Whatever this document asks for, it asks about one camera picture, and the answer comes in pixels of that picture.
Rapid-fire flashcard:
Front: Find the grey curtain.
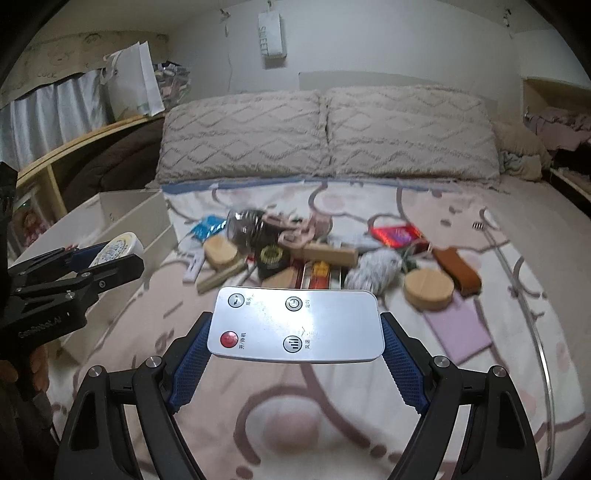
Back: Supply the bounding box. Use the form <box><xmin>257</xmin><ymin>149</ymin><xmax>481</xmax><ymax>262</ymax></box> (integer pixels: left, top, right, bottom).
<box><xmin>0</xmin><ymin>69</ymin><xmax>112</xmax><ymax>172</ymax></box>

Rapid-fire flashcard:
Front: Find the round wooden box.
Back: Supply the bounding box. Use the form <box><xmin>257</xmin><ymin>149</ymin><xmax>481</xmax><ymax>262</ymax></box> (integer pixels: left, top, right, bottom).
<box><xmin>404</xmin><ymin>268</ymin><xmax>456</xmax><ymax>309</ymax></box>

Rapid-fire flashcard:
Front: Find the shiny patterned gift bag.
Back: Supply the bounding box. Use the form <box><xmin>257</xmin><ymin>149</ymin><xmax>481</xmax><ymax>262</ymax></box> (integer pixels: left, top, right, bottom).
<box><xmin>154</xmin><ymin>62</ymin><xmax>192</xmax><ymax>110</ymax></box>

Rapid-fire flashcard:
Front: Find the red orange toy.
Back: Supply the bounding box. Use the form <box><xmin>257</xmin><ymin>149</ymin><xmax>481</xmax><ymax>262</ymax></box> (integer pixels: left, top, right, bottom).
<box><xmin>302</xmin><ymin>261</ymin><xmax>343</xmax><ymax>289</ymax></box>

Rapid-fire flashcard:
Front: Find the beige cushion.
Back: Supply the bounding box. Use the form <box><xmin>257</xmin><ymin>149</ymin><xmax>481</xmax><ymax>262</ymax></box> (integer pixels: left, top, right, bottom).
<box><xmin>494</xmin><ymin>121</ymin><xmax>553</xmax><ymax>182</ymax></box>

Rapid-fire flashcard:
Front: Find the beige drawn banner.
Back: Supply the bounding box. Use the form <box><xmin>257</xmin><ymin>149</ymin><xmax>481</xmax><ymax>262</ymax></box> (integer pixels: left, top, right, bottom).
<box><xmin>0</xmin><ymin>34</ymin><xmax>168</xmax><ymax>108</ymax></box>

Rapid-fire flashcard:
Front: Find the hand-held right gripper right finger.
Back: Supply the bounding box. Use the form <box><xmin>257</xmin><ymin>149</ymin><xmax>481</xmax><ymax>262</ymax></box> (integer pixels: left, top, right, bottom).
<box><xmin>379</xmin><ymin>311</ymin><xmax>543</xmax><ymax>480</ymax></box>

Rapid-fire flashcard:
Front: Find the brass cylinder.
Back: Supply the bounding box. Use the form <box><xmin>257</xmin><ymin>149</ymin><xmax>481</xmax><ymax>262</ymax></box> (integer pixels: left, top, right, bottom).
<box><xmin>198</xmin><ymin>263</ymin><xmax>248</xmax><ymax>294</ymax></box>

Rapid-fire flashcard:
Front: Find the white paper bag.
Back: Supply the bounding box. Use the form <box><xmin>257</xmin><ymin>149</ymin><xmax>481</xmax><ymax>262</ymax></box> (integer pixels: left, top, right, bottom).
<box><xmin>99</xmin><ymin>41</ymin><xmax>164</xmax><ymax>117</ymax></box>

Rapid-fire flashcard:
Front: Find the grey fluffy yarn ball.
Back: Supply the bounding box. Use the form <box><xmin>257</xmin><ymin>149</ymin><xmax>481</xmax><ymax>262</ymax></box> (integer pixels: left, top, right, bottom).
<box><xmin>345</xmin><ymin>249</ymin><xmax>400</xmax><ymax>294</ymax></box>

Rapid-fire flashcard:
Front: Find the brown leather case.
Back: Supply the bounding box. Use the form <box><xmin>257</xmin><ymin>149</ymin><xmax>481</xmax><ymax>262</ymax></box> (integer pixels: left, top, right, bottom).
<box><xmin>434</xmin><ymin>248</ymin><xmax>482</xmax><ymax>296</ymax></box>

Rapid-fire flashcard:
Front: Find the brown blanket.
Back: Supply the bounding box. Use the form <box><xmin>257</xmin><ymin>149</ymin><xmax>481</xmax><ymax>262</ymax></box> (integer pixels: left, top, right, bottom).
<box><xmin>62</xmin><ymin>122</ymin><xmax>164</xmax><ymax>199</ymax></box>

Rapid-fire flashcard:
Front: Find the pile of clothes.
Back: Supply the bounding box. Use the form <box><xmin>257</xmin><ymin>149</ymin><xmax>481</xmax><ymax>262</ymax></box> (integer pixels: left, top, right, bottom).
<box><xmin>524</xmin><ymin>106</ymin><xmax>591</xmax><ymax>155</ymax></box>

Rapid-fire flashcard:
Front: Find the square wooden block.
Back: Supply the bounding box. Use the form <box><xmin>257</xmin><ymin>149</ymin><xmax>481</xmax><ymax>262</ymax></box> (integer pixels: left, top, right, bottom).
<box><xmin>261</xmin><ymin>268</ymin><xmax>297</xmax><ymax>289</ymax></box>

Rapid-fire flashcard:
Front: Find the blue packet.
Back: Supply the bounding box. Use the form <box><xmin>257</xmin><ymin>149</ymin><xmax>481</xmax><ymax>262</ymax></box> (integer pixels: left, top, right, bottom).
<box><xmin>191</xmin><ymin>216</ymin><xmax>227</xmax><ymax>241</ymax></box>

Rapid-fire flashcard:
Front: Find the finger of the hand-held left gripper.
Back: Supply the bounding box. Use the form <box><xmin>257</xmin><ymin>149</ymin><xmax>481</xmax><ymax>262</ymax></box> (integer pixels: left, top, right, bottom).
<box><xmin>9</xmin><ymin>247</ymin><xmax>100</xmax><ymax>287</ymax></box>
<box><xmin>14</xmin><ymin>255</ymin><xmax>145</xmax><ymax>324</ymax></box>

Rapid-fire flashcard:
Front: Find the white remote control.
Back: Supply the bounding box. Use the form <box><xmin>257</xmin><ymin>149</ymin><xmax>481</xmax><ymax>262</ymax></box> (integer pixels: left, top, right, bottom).
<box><xmin>208</xmin><ymin>287</ymin><xmax>386</xmax><ymax>364</ymax></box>

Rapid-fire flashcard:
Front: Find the red packet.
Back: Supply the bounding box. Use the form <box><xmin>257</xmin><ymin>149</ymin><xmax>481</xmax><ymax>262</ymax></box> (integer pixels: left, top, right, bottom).
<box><xmin>373</xmin><ymin>226</ymin><xmax>424</xmax><ymax>250</ymax></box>

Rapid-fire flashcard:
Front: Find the wooden shelf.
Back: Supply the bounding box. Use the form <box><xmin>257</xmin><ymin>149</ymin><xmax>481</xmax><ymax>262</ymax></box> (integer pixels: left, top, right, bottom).
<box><xmin>16</xmin><ymin>113</ymin><xmax>164</xmax><ymax>222</ymax></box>

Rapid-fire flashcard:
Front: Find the white hanging sign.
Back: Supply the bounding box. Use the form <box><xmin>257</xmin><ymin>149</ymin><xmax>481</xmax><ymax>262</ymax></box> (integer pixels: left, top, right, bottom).
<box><xmin>257</xmin><ymin>10</ymin><xmax>287</xmax><ymax>58</ymax></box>

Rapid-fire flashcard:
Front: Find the cream shoe box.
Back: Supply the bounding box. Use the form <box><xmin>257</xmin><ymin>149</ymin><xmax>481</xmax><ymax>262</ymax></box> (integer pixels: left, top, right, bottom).
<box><xmin>60</xmin><ymin>191</ymin><xmax>178</xmax><ymax>365</ymax></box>

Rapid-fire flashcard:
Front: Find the plush doll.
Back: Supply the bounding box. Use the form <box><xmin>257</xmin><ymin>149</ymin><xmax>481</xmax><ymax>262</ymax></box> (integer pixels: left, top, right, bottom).
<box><xmin>18</xmin><ymin>210</ymin><xmax>48</xmax><ymax>246</ymax></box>

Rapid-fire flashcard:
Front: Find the purple box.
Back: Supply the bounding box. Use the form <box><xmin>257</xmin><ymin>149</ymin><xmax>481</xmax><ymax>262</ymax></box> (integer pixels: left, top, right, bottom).
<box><xmin>425</xmin><ymin>295</ymin><xmax>493</xmax><ymax>366</ymax></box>

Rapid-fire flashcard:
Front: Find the oval wooden block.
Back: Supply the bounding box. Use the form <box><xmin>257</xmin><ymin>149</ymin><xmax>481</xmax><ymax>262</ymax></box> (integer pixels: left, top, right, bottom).
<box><xmin>203</xmin><ymin>236</ymin><xmax>241</xmax><ymax>269</ymax></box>

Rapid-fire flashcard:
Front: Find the person's left hand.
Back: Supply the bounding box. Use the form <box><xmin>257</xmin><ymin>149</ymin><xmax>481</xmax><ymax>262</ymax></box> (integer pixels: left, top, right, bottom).
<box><xmin>0</xmin><ymin>344</ymin><xmax>51</xmax><ymax>393</ymax></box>

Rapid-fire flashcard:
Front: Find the rectangular wooden block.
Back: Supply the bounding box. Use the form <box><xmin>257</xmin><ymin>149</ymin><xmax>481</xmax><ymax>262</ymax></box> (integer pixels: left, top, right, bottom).
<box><xmin>302</xmin><ymin>244</ymin><xmax>359</xmax><ymax>268</ymax></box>

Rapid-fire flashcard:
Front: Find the beige textured pillow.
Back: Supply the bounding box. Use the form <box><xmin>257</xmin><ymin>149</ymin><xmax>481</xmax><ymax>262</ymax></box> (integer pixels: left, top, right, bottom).
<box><xmin>321</xmin><ymin>85</ymin><xmax>502</xmax><ymax>185</ymax></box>
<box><xmin>154</xmin><ymin>90</ymin><xmax>328</xmax><ymax>185</ymax></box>

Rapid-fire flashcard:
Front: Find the printed blanket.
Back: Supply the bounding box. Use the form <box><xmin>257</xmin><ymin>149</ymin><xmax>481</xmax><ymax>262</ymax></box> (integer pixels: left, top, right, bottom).
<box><xmin>46</xmin><ymin>178</ymin><xmax>555</xmax><ymax>480</ymax></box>

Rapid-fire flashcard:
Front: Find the thin wall cable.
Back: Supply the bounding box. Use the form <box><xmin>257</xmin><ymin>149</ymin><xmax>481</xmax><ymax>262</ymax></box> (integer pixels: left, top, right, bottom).
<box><xmin>225</xmin><ymin>23</ymin><xmax>235</xmax><ymax>88</ymax></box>

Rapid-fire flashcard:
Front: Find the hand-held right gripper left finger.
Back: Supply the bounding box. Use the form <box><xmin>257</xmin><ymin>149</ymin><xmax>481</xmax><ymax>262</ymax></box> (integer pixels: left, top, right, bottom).
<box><xmin>55</xmin><ymin>311</ymin><xmax>214</xmax><ymax>480</ymax></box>

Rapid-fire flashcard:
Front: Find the thin metal rod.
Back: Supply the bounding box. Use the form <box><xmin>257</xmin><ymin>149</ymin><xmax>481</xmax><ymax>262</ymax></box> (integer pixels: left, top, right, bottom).
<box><xmin>480</xmin><ymin>208</ymin><xmax>555</xmax><ymax>476</ymax></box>

